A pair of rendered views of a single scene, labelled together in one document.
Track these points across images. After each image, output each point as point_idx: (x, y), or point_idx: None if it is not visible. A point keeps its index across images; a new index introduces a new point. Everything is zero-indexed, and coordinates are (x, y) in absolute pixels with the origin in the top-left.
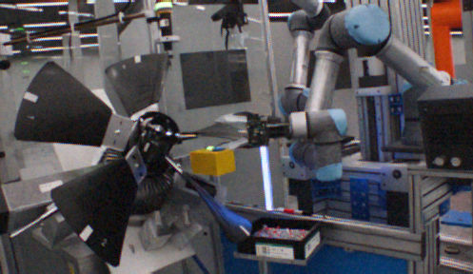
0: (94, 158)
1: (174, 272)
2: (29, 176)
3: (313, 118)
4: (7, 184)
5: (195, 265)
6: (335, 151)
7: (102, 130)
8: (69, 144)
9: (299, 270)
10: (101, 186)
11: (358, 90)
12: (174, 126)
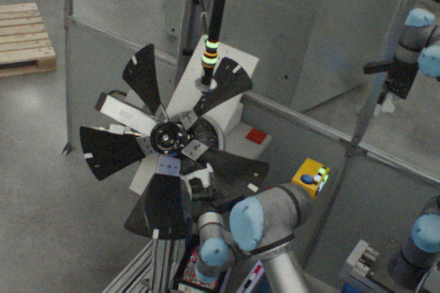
0: (182, 112)
1: (306, 221)
2: (129, 97)
3: (202, 230)
4: (120, 93)
5: (329, 235)
6: (199, 264)
7: (154, 108)
8: (188, 88)
9: None
10: (108, 142)
11: (422, 278)
12: (176, 144)
